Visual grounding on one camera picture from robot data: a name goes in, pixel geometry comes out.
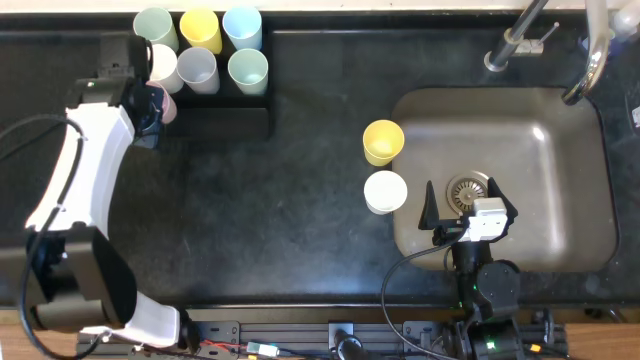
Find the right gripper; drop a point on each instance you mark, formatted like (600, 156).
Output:
(445, 235)

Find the white cup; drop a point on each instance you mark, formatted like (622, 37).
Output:
(385, 191)
(169, 67)

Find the yellow cup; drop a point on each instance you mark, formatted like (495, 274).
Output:
(382, 140)
(200, 27)

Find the pink cup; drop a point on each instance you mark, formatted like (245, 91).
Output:
(169, 107)

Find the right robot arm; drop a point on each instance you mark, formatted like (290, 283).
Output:
(495, 290)

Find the steel sink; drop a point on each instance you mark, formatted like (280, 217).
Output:
(550, 200)

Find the steel tap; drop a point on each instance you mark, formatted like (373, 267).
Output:
(500, 52)

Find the blue soap bottle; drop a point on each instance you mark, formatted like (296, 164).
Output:
(627, 22)

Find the black tray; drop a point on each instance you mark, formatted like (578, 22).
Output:
(225, 122)

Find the green cup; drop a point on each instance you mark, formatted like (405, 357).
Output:
(152, 25)
(248, 70)

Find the blue cup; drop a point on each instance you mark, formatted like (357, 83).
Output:
(242, 25)

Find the grey cup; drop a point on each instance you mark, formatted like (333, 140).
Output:
(197, 67)

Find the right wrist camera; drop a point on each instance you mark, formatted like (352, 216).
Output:
(487, 217)

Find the mounting rail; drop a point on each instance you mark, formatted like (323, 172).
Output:
(290, 332)

